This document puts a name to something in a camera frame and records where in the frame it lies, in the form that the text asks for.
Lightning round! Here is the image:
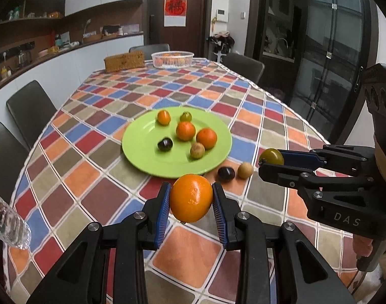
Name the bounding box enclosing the green plate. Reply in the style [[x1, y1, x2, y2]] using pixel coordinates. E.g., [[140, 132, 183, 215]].
[[121, 107, 233, 179]]

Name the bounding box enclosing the dark purple plum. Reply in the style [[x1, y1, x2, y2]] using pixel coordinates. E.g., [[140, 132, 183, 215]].
[[157, 137, 173, 153], [217, 166, 235, 183]]

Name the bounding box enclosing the woven brown box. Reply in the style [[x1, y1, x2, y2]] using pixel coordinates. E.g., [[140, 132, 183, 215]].
[[104, 51, 145, 73]]

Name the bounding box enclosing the brown longan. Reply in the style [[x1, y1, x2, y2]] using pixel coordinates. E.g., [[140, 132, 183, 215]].
[[237, 162, 252, 179], [190, 142, 206, 160]]

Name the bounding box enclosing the oval orange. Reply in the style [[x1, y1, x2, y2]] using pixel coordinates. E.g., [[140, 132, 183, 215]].
[[169, 174, 214, 223]]

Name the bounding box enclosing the dark wooden door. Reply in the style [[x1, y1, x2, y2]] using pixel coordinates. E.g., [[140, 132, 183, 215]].
[[145, 0, 212, 61]]

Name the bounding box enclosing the white kitchen counter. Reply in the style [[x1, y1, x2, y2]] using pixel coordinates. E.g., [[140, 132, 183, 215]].
[[0, 32, 145, 102]]

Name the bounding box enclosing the checkered tablecloth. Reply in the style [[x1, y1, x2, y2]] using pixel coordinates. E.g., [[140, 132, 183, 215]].
[[3, 58, 364, 304]]

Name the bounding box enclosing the red and white door poster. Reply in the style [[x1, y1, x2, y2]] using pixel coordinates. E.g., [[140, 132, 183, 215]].
[[164, 0, 188, 27]]

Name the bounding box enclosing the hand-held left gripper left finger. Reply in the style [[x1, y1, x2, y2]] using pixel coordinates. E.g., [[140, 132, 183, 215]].
[[26, 182, 172, 304]]

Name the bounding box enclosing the small orange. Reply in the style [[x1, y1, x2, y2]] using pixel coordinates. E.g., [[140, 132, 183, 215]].
[[157, 109, 172, 126]]

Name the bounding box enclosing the wooden wall shelf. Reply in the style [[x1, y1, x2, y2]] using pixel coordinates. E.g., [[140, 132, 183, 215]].
[[0, 0, 67, 27]]

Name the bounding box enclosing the clear water bottle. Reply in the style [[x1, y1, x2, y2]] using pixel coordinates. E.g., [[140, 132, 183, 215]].
[[0, 187, 32, 250]]

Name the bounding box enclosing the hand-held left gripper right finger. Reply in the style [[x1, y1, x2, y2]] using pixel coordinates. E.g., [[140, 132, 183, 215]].
[[212, 182, 356, 304]]

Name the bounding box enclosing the round orange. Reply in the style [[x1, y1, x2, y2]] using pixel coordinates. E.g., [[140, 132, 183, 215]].
[[176, 121, 196, 141]]

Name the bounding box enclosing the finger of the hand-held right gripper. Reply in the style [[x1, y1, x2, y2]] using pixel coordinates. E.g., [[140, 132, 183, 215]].
[[280, 144, 375, 178], [258, 161, 375, 198]]

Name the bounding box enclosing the person's right hand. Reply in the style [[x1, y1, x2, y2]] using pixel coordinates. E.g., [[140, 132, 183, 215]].
[[353, 236, 375, 258]]

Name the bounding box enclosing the large orange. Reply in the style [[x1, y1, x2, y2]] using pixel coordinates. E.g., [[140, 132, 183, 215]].
[[196, 128, 218, 150]]

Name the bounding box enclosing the glass sliding door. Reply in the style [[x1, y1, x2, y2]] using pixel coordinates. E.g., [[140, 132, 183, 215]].
[[302, 0, 375, 146]]

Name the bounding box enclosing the pile of clothes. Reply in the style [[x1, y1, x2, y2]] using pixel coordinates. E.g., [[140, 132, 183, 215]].
[[207, 31, 235, 46]]

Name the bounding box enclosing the dark leather chair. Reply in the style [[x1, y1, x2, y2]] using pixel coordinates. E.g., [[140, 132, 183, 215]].
[[0, 120, 30, 203], [6, 80, 58, 149], [221, 53, 265, 84], [128, 43, 170, 54]]

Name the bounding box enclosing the white plastic basket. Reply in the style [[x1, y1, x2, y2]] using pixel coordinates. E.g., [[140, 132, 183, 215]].
[[151, 51, 194, 69]]

